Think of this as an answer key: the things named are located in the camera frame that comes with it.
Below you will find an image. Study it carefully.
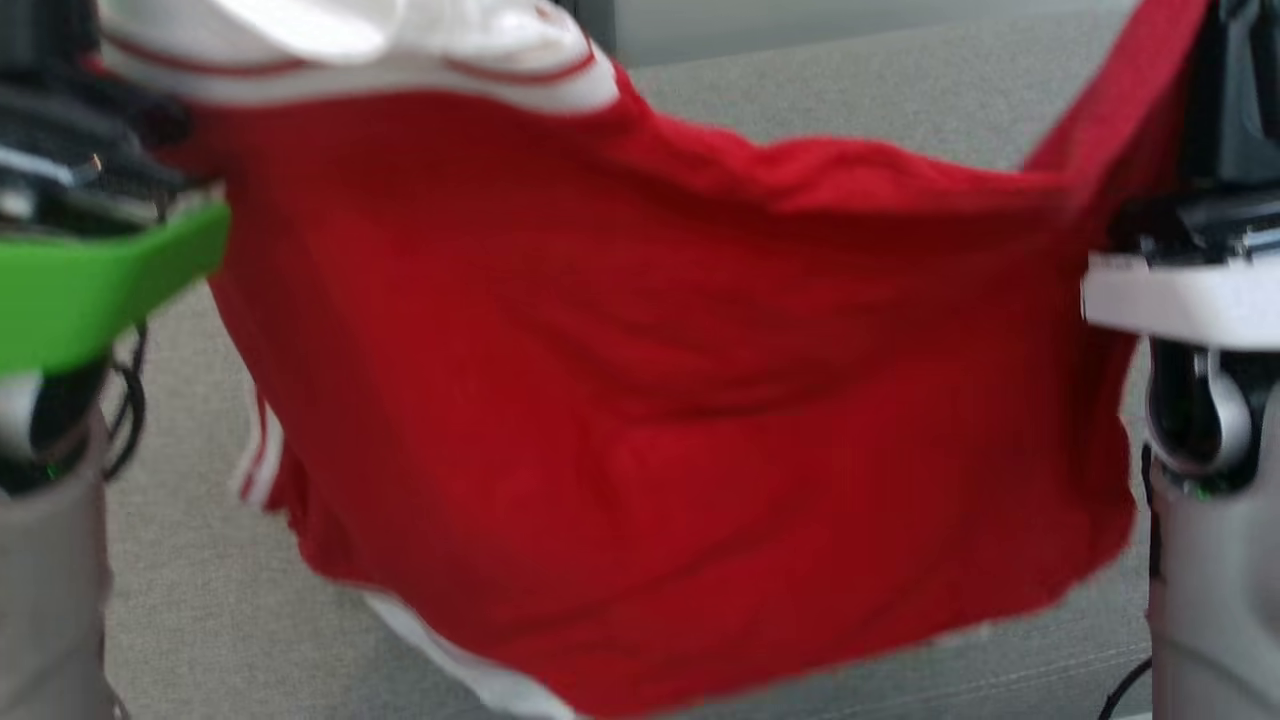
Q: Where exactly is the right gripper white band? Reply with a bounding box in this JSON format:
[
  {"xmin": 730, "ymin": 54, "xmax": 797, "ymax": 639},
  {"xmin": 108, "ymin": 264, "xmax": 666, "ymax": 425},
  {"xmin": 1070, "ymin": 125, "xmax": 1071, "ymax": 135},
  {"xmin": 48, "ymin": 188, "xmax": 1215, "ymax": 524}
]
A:
[{"xmin": 1082, "ymin": 0, "xmax": 1280, "ymax": 353}]

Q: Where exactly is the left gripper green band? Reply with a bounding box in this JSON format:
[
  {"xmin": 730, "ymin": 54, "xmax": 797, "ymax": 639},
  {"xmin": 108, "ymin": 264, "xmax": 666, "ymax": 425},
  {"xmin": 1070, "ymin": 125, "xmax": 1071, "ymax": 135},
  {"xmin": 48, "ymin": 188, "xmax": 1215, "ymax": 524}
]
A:
[{"xmin": 0, "ymin": 60, "xmax": 233, "ymax": 377}]

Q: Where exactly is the red and white jersey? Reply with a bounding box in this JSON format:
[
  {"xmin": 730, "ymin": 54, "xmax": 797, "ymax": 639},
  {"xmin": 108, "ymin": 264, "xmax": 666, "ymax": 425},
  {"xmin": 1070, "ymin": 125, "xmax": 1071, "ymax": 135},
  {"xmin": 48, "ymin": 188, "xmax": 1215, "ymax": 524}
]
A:
[{"xmin": 95, "ymin": 0, "xmax": 1216, "ymax": 720}]

